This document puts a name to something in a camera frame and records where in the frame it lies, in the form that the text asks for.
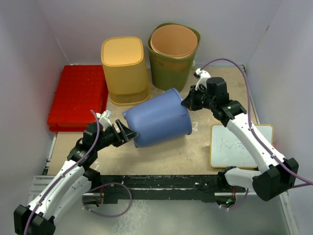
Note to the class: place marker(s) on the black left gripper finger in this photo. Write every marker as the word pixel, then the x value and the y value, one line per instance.
pixel 128 135
pixel 122 128

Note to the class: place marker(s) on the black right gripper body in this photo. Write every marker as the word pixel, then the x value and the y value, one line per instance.
pixel 201 99

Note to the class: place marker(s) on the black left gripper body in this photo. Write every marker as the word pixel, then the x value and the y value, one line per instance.
pixel 109 136

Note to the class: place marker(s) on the blue plastic bucket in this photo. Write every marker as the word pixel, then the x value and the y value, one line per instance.
pixel 159 119

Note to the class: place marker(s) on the red plastic tray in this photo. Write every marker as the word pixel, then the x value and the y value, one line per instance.
pixel 81 88

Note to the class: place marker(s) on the yellow ribbed waste basket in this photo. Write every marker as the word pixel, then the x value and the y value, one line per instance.
pixel 125 70

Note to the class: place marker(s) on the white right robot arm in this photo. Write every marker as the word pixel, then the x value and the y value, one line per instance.
pixel 276 174

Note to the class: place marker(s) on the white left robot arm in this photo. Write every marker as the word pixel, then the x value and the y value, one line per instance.
pixel 75 178

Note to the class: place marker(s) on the pink inner bin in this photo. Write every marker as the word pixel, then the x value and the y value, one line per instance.
pixel 174 40

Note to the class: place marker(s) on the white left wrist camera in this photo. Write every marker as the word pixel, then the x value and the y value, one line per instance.
pixel 104 118

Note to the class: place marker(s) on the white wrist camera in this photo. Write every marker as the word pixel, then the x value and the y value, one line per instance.
pixel 104 118
pixel 202 77

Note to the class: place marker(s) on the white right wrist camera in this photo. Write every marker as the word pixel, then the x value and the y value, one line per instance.
pixel 202 77

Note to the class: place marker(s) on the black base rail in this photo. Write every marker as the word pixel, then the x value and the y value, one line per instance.
pixel 202 188

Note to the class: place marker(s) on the small whiteboard with orange frame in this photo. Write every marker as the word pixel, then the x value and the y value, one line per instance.
pixel 227 150

